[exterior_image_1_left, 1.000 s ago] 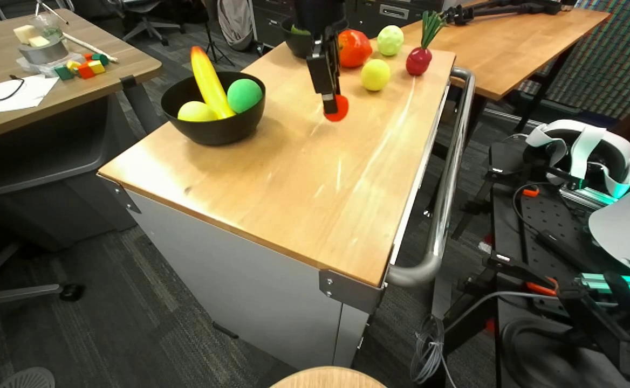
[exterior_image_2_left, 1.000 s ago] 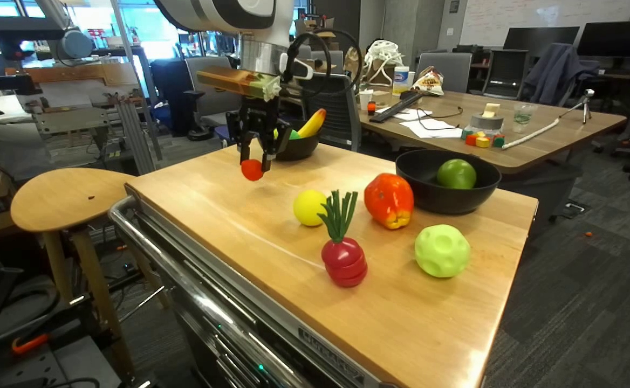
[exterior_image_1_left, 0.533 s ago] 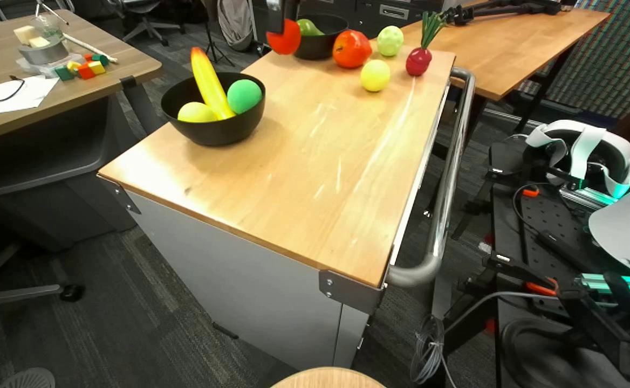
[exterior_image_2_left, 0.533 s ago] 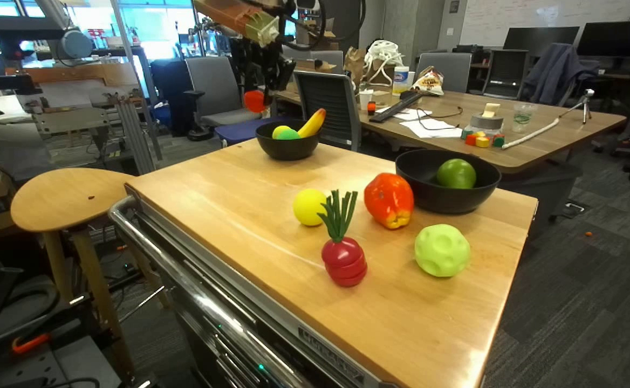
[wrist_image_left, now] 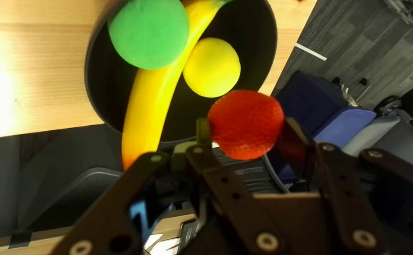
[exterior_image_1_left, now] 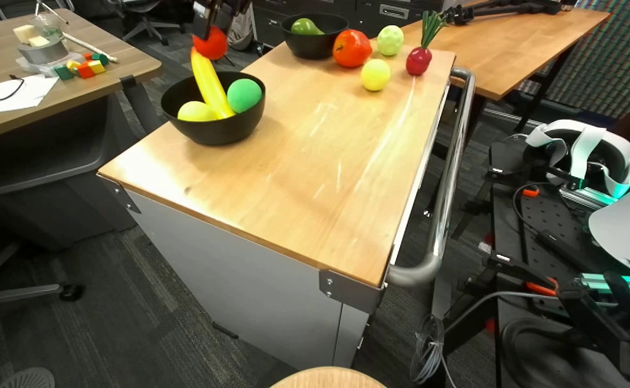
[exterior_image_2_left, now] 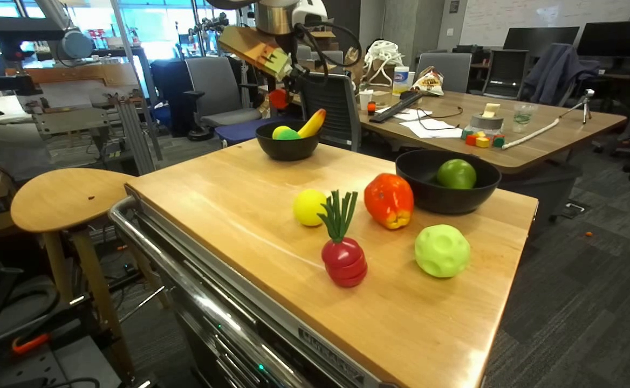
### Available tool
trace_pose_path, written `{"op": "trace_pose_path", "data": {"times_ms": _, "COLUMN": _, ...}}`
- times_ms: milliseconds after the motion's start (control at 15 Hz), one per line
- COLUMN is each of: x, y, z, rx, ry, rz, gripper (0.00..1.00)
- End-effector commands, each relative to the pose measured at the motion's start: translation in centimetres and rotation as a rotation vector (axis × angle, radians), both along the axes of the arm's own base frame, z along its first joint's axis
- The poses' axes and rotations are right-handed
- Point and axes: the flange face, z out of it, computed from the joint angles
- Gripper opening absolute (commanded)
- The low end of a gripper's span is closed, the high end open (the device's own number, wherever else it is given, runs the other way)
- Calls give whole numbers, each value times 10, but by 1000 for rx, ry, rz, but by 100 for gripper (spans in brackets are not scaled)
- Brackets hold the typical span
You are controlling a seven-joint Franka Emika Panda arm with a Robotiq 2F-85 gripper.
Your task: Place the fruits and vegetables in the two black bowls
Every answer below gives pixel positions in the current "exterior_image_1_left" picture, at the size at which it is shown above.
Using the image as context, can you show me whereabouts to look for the black office chair base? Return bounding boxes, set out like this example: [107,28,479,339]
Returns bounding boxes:
[0,223,86,313]

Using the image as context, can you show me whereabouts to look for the dark woven partition panel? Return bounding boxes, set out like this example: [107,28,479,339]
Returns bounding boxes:
[544,0,630,135]

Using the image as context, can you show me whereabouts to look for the black bowl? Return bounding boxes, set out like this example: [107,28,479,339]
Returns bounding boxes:
[160,69,268,148]
[278,12,352,63]

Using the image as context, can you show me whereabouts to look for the light green dimpled ball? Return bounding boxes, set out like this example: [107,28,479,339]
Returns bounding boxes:
[376,24,405,60]

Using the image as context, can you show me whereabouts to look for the orange toy bell pepper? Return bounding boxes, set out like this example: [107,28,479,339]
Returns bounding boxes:
[329,28,373,71]

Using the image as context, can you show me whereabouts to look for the grey cable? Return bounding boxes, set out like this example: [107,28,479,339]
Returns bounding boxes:
[413,289,570,383]

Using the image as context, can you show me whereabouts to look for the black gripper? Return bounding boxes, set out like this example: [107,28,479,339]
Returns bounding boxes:
[190,0,255,39]

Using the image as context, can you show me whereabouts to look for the metal cart handle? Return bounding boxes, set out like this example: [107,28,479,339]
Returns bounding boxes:
[385,64,477,290]

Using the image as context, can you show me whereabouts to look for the clear plastic container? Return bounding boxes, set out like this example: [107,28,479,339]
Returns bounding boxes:
[10,10,71,67]

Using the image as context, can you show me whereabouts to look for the white VR headset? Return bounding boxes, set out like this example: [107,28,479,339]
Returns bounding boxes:
[522,116,630,211]

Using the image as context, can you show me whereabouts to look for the green smooth ball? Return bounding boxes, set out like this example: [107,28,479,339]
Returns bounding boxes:
[223,74,264,116]

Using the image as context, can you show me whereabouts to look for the yellow-green smooth ball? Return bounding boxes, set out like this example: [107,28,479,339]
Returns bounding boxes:
[174,98,218,125]

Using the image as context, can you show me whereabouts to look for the red toy radish green leaves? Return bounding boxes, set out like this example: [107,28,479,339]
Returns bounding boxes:
[404,9,449,77]

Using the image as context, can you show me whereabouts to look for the yellow toy lemon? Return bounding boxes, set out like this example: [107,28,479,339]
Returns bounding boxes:
[357,55,394,94]

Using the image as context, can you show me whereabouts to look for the yellow toy banana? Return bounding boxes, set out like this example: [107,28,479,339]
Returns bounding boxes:
[187,45,236,120]

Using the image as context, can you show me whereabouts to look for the white cart cabinet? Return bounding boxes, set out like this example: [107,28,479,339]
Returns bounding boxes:
[112,181,389,372]

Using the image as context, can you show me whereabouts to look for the orange handled clamp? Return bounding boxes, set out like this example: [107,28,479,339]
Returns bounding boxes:
[472,249,563,303]

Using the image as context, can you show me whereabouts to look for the white mesh bag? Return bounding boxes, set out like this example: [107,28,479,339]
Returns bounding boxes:
[226,9,259,51]

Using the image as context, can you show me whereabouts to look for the white paper sheet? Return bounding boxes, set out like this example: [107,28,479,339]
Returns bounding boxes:
[0,72,61,119]

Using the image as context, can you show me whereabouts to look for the white stick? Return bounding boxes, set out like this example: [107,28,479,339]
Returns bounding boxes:
[61,30,121,64]

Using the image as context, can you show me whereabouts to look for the small red textured fruit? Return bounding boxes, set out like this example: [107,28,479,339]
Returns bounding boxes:
[192,26,231,63]

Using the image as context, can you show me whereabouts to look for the round wooden stool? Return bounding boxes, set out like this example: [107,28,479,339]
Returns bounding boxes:
[270,364,389,388]

